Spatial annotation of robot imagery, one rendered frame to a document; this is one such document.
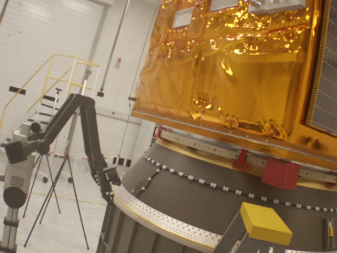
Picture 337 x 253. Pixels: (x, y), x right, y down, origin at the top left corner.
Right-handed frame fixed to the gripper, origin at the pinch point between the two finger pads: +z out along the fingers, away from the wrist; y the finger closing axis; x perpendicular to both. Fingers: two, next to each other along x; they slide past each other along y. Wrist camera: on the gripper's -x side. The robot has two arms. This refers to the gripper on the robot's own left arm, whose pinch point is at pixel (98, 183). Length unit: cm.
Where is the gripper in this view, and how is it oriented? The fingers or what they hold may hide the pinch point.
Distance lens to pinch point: 252.9
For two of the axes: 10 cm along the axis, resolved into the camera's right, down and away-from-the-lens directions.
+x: -9.1, 2.8, -3.0
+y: -3.3, -0.8, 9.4
